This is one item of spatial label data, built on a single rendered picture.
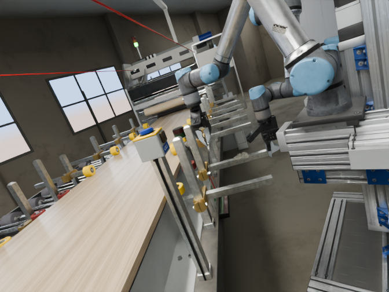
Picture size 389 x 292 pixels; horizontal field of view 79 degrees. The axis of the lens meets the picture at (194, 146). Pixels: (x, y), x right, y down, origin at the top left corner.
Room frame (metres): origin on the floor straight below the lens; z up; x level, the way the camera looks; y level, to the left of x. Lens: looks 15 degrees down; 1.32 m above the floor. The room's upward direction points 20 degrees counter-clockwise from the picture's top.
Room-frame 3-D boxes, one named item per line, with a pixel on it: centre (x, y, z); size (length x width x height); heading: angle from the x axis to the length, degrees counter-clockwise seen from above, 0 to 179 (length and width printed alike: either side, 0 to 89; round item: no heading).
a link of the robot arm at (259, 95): (1.12, -0.37, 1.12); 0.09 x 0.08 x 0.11; 117
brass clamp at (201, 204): (0.93, 0.05, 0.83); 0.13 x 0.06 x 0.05; 168
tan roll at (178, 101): (3.82, -0.02, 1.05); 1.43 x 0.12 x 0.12; 78
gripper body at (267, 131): (1.11, -0.37, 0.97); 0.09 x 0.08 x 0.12; 78
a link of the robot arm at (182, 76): (1.09, -0.07, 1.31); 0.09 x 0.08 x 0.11; 48
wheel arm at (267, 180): (0.93, -0.05, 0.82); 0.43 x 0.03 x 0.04; 78
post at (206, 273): (0.65, 0.11, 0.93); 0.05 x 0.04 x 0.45; 168
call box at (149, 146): (0.66, 0.11, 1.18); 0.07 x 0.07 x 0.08; 78
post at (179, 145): (0.91, 0.06, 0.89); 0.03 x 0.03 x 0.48; 78
